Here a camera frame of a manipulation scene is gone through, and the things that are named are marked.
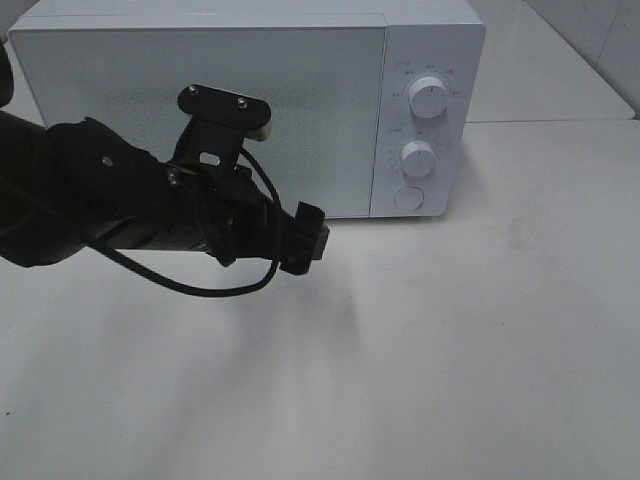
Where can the white microwave door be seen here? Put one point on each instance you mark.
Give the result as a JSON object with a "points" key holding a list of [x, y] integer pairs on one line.
{"points": [[322, 85]]}

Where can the white round knob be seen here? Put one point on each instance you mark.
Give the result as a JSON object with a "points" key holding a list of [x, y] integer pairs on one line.
{"points": [[418, 159], [428, 96]]}

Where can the white round door button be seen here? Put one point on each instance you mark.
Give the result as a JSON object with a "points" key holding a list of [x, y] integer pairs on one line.
{"points": [[409, 199]]}

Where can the lower white round knob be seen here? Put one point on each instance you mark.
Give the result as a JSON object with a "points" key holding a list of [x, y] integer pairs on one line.
{"points": [[418, 159]]}

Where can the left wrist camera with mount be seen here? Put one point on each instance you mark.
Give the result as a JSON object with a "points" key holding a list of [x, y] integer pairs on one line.
{"points": [[220, 121]]}

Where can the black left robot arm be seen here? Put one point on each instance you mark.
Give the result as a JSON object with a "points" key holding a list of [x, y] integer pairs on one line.
{"points": [[73, 185]]}

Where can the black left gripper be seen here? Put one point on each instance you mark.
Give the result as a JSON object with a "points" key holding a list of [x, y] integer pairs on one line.
{"points": [[225, 215]]}

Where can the white microwave oven body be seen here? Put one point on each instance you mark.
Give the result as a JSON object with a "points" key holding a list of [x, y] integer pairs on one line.
{"points": [[442, 37]]}

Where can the upper white round knob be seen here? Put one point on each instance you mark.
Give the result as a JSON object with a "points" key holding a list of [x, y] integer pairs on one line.
{"points": [[428, 96]]}

